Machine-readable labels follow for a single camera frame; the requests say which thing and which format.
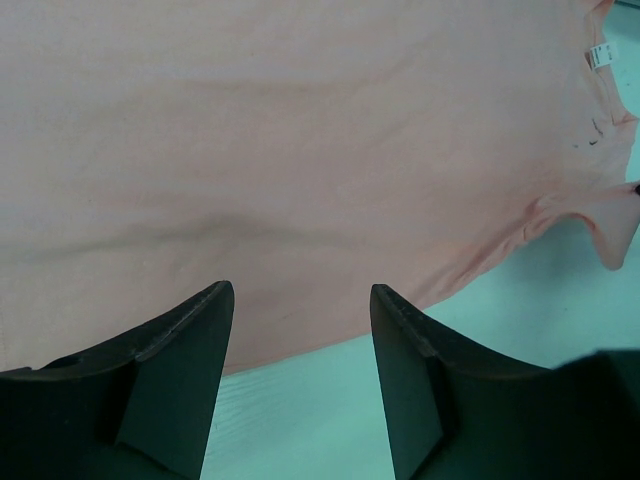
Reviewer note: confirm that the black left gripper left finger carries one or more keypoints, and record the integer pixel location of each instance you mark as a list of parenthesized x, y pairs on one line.
[(137, 406)]

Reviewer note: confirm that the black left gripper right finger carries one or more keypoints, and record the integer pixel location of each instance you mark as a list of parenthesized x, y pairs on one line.
[(456, 409)]

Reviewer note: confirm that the salmon pink t-shirt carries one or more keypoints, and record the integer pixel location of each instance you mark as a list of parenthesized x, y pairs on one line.
[(302, 150)]

